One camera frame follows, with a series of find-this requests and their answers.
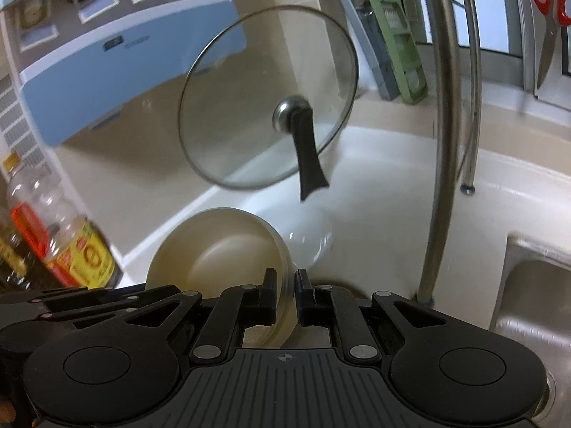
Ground red handled soy sauce bottle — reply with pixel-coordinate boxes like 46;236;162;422
4;152;124;289

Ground glass pot lid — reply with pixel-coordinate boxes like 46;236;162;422
178;5;360;202

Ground window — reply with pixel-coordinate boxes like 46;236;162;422
428;0;571;110

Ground green cutting board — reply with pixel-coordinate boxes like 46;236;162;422
354;0;429;104

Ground stainless steel sink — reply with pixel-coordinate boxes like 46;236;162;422
488;231;571;413

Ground white ceramic bowl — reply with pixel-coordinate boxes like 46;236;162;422
285;214;335;274

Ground light blue wall appliance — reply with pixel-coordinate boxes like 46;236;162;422
0;0;249;149

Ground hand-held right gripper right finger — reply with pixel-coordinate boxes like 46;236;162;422
294;269;451;363

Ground large oil bottle yellow strip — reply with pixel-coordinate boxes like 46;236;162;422
0;214;43;289

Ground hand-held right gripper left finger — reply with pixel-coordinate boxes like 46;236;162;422
80;267;277;365

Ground red handled scissors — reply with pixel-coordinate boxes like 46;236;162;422
526;0;571;95

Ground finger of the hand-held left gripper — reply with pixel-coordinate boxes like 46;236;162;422
24;285;179;307
38;300;152;325

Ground cream plastic bowl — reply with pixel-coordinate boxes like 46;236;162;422
145;207;297;348

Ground grey cutting board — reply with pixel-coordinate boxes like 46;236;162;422
357;0;402;101

